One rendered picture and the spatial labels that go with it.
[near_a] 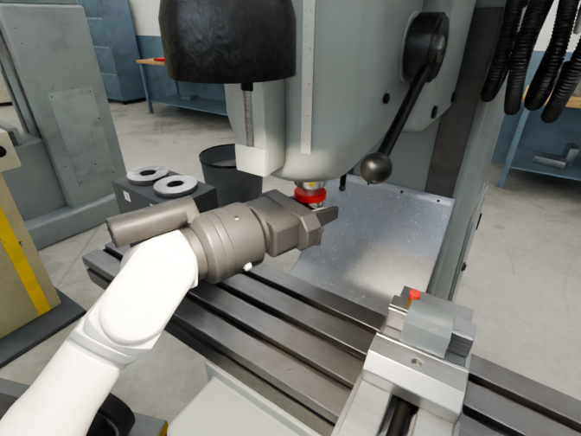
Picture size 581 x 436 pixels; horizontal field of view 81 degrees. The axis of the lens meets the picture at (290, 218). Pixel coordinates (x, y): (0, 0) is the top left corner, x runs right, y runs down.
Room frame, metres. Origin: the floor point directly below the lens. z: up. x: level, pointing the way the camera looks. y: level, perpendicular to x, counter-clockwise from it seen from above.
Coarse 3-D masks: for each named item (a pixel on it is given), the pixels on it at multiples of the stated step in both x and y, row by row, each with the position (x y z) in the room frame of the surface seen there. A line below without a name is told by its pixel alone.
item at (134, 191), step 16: (128, 176) 0.70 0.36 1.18; (144, 176) 0.70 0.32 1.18; (160, 176) 0.70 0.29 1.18; (176, 176) 0.70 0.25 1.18; (128, 192) 0.66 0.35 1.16; (144, 192) 0.64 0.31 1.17; (160, 192) 0.62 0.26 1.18; (176, 192) 0.62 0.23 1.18; (192, 192) 0.64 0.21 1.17; (208, 192) 0.65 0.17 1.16; (128, 208) 0.68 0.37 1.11; (208, 208) 0.65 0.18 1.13; (144, 240) 0.65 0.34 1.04
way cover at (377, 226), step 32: (352, 192) 0.78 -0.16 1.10; (384, 192) 0.74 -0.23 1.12; (416, 192) 0.71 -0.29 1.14; (352, 224) 0.74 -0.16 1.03; (384, 224) 0.70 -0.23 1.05; (416, 224) 0.67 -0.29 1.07; (448, 224) 0.64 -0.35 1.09; (320, 256) 0.71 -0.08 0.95; (352, 256) 0.68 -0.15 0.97; (384, 256) 0.65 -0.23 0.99; (352, 288) 0.61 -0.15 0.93; (384, 288) 0.60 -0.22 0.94; (416, 288) 0.58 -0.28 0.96
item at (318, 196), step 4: (296, 188) 0.45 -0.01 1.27; (300, 188) 0.45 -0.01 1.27; (296, 192) 0.44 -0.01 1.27; (300, 192) 0.44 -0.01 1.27; (304, 192) 0.44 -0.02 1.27; (316, 192) 0.44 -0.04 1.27; (320, 192) 0.44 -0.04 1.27; (324, 192) 0.44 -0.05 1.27; (296, 196) 0.44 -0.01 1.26; (300, 196) 0.43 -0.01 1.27; (304, 196) 0.43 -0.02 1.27; (308, 196) 0.42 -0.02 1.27; (312, 196) 0.42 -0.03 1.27; (316, 196) 0.43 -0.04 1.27; (320, 196) 0.43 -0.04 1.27; (324, 196) 0.43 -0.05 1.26; (300, 200) 0.43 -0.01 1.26; (304, 200) 0.42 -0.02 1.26; (308, 200) 0.42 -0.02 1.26; (312, 200) 0.42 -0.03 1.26; (316, 200) 0.42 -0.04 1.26; (320, 200) 0.43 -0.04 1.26
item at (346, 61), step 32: (320, 0) 0.34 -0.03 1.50; (352, 0) 0.34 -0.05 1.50; (384, 0) 0.35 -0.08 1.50; (416, 0) 0.43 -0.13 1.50; (320, 32) 0.34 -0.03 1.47; (352, 32) 0.34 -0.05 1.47; (384, 32) 0.36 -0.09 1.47; (320, 64) 0.34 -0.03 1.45; (352, 64) 0.34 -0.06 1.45; (384, 64) 0.37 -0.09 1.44; (288, 96) 0.36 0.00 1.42; (320, 96) 0.34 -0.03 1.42; (352, 96) 0.34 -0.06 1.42; (384, 96) 0.38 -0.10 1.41; (288, 128) 0.36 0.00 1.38; (320, 128) 0.34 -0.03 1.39; (352, 128) 0.34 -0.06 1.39; (384, 128) 0.40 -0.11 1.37; (288, 160) 0.36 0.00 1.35; (320, 160) 0.35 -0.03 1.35; (352, 160) 0.37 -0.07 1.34
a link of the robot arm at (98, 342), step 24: (168, 240) 0.28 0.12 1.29; (144, 264) 0.26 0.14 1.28; (168, 264) 0.27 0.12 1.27; (192, 264) 0.28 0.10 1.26; (120, 288) 0.24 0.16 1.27; (144, 288) 0.25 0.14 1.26; (168, 288) 0.26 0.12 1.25; (96, 312) 0.22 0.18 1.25; (120, 312) 0.23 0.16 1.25; (144, 312) 0.23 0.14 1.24; (168, 312) 0.24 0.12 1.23; (72, 336) 0.22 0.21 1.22; (96, 336) 0.21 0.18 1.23; (120, 336) 0.21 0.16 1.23; (144, 336) 0.22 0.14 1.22; (120, 360) 0.21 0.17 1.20
